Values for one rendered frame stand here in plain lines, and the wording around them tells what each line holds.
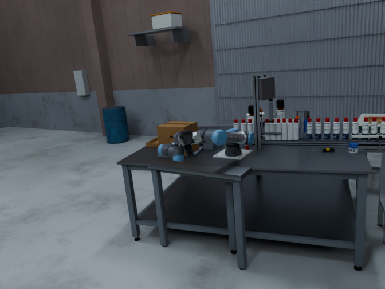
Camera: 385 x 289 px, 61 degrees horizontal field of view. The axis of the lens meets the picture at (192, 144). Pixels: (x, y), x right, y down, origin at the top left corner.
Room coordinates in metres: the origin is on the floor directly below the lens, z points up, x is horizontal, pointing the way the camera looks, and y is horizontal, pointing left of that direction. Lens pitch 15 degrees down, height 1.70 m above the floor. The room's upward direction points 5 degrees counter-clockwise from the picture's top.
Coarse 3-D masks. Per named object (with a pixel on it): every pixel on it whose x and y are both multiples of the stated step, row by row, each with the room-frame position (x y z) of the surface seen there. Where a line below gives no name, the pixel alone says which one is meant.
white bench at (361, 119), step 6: (366, 114) 4.11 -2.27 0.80; (372, 114) 4.08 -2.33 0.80; (378, 114) 4.05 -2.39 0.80; (384, 114) 4.01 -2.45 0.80; (360, 120) 3.79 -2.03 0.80; (360, 126) 3.54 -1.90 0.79; (378, 126) 3.45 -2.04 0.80; (360, 132) 3.57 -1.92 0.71; (360, 138) 3.57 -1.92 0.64; (372, 168) 3.77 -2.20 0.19; (378, 168) 3.74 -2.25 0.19
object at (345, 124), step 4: (344, 120) 2.75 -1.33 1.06; (344, 124) 2.74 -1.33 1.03; (348, 124) 2.74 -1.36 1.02; (344, 128) 2.74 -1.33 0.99; (348, 128) 2.74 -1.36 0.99; (344, 132) 2.74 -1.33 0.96; (348, 132) 2.74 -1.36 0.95; (344, 136) 2.74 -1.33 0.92; (348, 136) 2.74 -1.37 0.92; (344, 140) 2.74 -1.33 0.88
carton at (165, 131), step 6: (156, 126) 2.97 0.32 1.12; (162, 126) 2.94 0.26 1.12; (168, 126) 2.91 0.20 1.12; (174, 126) 2.88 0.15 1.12; (180, 126) 2.86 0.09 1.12; (186, 126) 2.85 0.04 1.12; (192, 126) 2.94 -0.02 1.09; (162, 132) 2.94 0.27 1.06; (168, 132) 2.90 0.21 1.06; (174, 132) 2.87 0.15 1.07; (162, 138) 2.94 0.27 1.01; (168, 138) 2.90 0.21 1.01; (192, 144) 2.92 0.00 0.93; (198, 144) 3.01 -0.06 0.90; (186, 156) 2.81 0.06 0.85
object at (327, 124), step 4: (328, 120) 2.80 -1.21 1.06; (324, 124) 2.81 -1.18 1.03; (328, 124) 2.79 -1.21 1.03; (324, 128) 2.81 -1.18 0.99; (328, 128) 2.79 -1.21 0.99; (324, 132) 2.81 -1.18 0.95; (328, 132) 2.79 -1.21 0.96; (324, 136) 2.81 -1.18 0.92; (328, 136) 2.79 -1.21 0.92; (328, 140) 2.79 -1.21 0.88
